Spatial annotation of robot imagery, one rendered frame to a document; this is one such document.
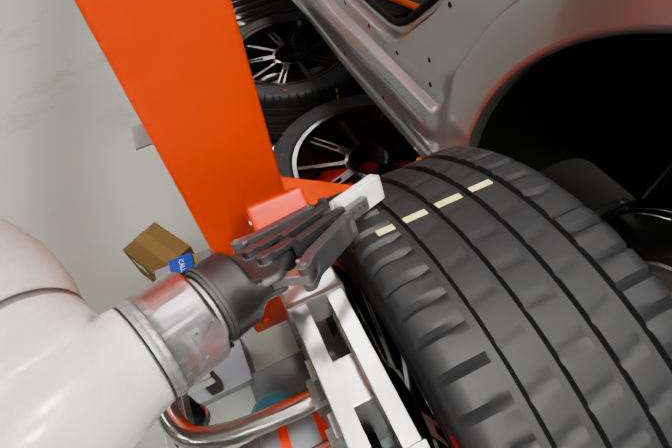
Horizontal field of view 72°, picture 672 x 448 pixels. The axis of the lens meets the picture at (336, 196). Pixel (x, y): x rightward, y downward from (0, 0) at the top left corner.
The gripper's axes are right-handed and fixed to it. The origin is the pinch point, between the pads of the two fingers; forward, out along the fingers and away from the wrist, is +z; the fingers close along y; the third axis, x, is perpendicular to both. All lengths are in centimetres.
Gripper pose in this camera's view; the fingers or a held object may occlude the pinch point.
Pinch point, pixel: (358, 199)
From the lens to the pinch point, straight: 51.5
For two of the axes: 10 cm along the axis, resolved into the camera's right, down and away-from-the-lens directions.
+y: 6.7, 1.1, -7.3
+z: 6.8, -4.7, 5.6
